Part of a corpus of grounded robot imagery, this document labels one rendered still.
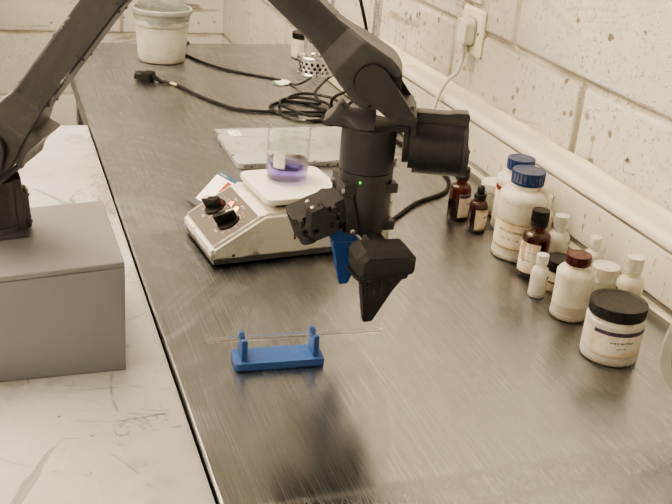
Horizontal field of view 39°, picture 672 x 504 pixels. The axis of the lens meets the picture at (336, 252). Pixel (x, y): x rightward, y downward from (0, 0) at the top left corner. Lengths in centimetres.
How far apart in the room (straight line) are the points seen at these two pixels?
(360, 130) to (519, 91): 75
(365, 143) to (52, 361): 39
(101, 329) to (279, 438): 22
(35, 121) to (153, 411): 32
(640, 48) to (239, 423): 78
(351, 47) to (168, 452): 42
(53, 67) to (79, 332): 27
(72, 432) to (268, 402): 20
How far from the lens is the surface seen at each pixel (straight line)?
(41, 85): 102
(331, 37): 95
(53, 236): 108
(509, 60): 171
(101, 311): 102
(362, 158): 97
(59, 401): 101
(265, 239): 129
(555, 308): 124
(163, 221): 142
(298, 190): 131
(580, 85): 153
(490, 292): 129
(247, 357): 106
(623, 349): 115
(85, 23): 99
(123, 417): 98
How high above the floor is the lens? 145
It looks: 24 degrees down
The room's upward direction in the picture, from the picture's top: 5 degrees clockwise
